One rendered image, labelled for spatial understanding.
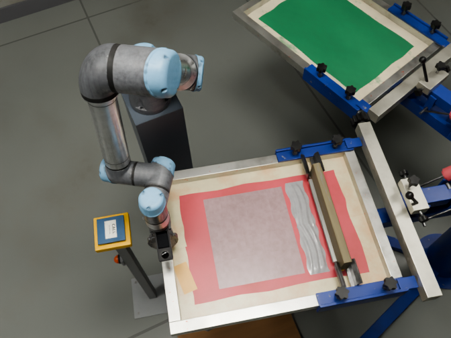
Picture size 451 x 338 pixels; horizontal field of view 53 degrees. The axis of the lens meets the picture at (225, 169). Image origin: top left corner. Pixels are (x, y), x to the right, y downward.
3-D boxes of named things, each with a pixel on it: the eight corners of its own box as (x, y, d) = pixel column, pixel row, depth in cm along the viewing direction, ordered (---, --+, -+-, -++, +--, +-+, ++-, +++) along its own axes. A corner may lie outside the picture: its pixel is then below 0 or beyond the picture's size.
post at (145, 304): (134, 319, 245) (82, 264, 161) (131, 279, 255) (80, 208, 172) (175, 311, 246) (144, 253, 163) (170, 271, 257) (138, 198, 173)
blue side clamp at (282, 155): (276, 169, 179) (278, 160, 173) (274, 158, 181) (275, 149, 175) (349, 157, 182) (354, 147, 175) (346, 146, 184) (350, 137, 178)
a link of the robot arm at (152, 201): (167, 185, 131) (161, 212, 127) (171, 202, 141) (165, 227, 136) (141, 182, 132) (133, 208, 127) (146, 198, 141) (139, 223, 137)
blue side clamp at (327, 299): (317, 312, 152) (320, 308, 146) (312, 298, 154) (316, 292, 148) (402, 296, 155) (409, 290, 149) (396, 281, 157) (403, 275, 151)
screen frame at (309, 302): (171, 336, 147) (170, 334, 144) (152, 179, 175) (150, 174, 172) (403, 291, 154) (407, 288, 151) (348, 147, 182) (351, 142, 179)
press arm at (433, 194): (401, 212, 164) (406, 206, 160) (395, 198, 167) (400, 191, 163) (446, 204, 166) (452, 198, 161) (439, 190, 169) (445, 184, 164)
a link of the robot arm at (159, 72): (166, 51, 156) (107, 41, 103) (209, 55, 154) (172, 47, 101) (163, 87, 158) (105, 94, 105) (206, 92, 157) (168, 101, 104)
